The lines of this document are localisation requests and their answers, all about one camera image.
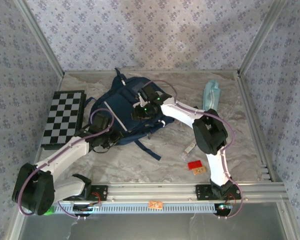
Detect navy blue backpack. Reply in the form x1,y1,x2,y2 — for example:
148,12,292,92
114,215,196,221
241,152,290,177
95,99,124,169
84,67,176,161

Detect light blue pencil case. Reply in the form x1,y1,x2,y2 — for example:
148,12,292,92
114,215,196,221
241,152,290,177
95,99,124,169
201,79,222,112

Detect black and grey chessboard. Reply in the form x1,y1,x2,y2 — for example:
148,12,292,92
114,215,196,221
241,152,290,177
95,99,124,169
40,90,86,150

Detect small clear tube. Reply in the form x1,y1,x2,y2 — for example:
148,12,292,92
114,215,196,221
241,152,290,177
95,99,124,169
179,142,196,161

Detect red plastic block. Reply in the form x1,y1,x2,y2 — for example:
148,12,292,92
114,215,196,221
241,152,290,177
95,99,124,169
187,160,203,170

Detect orange block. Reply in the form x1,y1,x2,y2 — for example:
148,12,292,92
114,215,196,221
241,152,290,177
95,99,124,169
192,166,207,176

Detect grey metal sheet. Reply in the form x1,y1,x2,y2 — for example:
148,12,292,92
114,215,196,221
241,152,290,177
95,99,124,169
8,199,300,240

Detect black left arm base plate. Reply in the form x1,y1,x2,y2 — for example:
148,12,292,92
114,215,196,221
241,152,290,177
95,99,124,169
62,184,109,202

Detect aluminium mounting rail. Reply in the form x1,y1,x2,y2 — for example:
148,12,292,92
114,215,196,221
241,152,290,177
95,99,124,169
16,181,290,204

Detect grey slotted cable duct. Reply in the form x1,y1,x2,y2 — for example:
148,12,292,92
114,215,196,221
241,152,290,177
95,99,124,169
49,202,232,215

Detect small circuit board with wires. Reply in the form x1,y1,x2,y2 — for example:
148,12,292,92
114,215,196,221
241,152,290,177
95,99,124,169
213,202,234,218
72,202,103,218

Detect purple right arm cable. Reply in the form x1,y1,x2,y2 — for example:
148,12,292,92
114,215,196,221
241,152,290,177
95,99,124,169
149,79,244,221

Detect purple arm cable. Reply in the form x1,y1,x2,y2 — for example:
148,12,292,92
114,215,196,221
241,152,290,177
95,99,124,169
16,107,116,221
149,79,244,221

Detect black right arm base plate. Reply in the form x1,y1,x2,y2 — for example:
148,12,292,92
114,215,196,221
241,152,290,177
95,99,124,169
194,184,242,201

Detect aluminium frame post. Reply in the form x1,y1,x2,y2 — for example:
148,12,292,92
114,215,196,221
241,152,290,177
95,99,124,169
13,0,66,78
236,0,290,78

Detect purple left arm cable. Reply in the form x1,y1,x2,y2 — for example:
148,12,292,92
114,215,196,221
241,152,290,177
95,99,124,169
16,107,116,221

